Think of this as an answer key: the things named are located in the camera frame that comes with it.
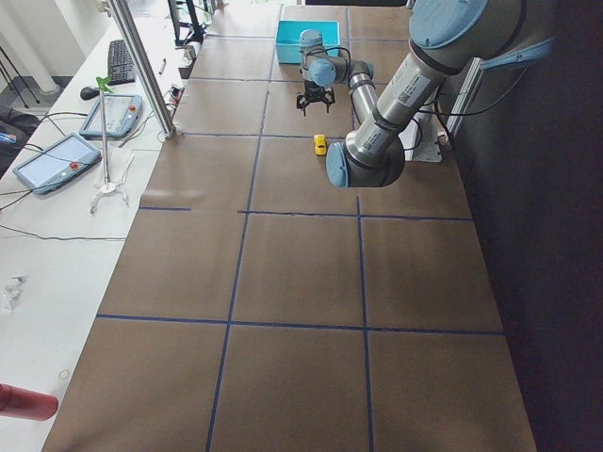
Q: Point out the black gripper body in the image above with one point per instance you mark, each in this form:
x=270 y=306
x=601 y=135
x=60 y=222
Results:
x=314 y=90

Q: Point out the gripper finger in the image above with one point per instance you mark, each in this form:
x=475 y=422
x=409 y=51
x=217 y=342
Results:
x=328 y=98
x=301 y=103

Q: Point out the yellow beetle toy car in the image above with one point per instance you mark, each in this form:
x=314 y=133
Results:
x=320 y=144

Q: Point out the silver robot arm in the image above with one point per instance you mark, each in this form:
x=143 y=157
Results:
x=444 y=36

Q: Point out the light blue plastic bin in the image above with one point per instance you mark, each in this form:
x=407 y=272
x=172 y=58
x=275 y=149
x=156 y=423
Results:
x=293 y=35

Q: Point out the black computer keyboard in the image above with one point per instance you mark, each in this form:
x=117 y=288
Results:
x=120 y=65

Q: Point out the brown paper table cover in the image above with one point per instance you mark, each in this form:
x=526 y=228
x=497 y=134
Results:
x=255 y=307

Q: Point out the black computer mouse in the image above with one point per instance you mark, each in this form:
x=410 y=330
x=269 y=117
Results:
x=89 y=93

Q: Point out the teach pendant far side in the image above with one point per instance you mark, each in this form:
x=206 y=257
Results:
x=58 y=164

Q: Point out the red cylinder bottle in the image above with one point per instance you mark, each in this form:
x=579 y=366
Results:
x=22 y=403

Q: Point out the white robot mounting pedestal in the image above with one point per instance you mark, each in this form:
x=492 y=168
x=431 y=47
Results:
x=420 y=139

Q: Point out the teach pendant near post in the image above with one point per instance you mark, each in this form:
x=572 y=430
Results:
x=122 y=113

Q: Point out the grabber stick green handle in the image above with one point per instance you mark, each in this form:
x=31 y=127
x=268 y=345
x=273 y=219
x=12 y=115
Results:
x=108 y=188

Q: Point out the aluminium frame post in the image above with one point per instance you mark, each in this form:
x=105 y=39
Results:
x=127 y=26

